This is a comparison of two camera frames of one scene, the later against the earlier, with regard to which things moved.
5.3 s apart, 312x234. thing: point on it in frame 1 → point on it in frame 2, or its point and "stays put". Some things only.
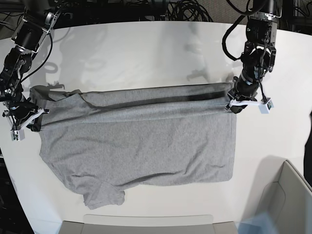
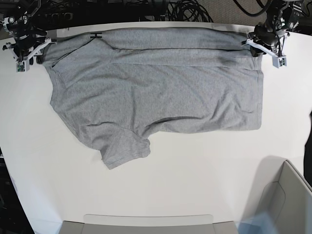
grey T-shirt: [110, 139] → [119, 87]
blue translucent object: [261, 223] stays put
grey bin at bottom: [148, 224] stays put
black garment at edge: [307, 160] stays put
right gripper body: [243, 93] → [271, 41]
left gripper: [24, 112] → [26, 45]
